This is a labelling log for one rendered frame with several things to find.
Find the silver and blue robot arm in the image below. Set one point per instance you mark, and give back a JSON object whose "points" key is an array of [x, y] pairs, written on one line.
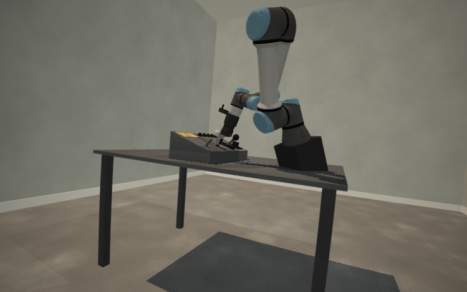
{"points": [[272, 30]]}

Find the grey control panel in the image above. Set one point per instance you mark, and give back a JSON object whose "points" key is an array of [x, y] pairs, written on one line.
{"points": [[202, 148]]}

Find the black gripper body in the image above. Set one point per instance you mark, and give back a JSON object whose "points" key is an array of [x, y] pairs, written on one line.
{"points": [[231, 120]]}

